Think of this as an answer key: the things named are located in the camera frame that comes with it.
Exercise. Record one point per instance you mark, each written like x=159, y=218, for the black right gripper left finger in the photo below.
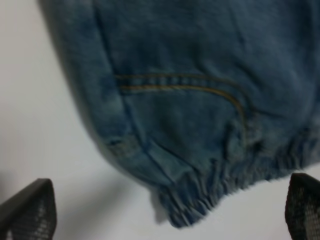
x=30, y=214

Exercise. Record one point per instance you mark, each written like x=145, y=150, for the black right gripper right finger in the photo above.
x=302, y=207

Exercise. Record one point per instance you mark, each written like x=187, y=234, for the blue children's denim shorts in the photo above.
x=196, y=99

